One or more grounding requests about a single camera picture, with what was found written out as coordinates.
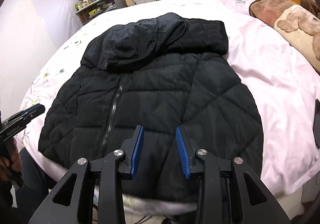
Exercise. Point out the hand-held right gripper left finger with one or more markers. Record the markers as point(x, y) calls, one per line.
point(137, 154)

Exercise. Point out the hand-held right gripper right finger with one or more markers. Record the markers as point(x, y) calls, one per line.
point(182, 154)

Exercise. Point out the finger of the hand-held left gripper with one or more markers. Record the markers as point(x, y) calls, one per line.
point(32, 108)
point(36, 111)

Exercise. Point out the black puffer jacket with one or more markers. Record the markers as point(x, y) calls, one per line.
point(162, 84)

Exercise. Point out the person's left hand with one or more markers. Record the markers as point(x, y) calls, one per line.
point(15, 162)

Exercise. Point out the person's left leg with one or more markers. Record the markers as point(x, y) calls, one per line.
point(32, 176)

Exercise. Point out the bed with pink floral sheet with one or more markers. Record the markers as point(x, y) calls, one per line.
point(275, 89)

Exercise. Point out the cluttered shelf unit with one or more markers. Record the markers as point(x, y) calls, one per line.
point(97, 9)

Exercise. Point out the black smartphone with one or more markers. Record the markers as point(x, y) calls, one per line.
point(317, 124)

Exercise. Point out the brown pink plush blanket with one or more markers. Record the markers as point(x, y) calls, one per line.
point(270, 8)

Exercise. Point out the beige bear print plush blanket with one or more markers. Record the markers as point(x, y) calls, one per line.
point(300, 29)

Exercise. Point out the dark brown plush toy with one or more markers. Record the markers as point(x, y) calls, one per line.
point(309, 5)

